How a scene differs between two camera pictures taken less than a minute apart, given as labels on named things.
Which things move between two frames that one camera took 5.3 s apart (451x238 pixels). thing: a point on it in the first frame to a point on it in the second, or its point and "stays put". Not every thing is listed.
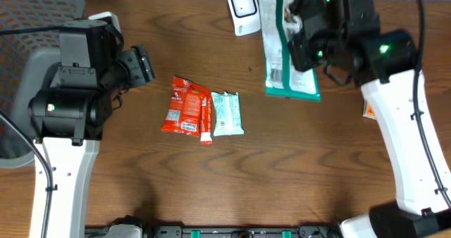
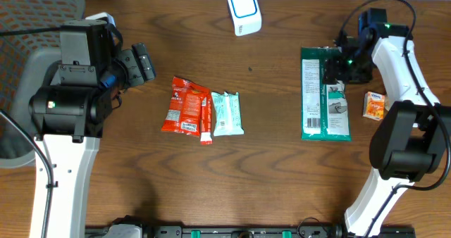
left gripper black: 144,70 stays put
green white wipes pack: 283,78 to 324,116
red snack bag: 183,114 stays put
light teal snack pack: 227,120 stays put
